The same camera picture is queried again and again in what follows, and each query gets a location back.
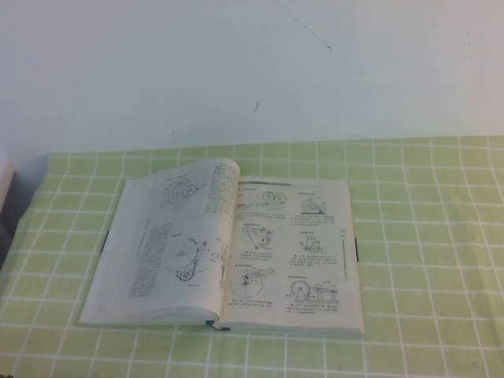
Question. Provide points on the green checked tablecloth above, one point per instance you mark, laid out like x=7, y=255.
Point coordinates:
x=433, y=256

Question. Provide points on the book with diagrams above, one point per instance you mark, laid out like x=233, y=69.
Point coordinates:
x=177, y=236

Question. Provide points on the dark grey box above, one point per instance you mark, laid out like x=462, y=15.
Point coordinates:
x=7, y=240

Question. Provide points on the white panel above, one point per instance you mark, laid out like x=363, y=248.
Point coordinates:
x=4, y=185

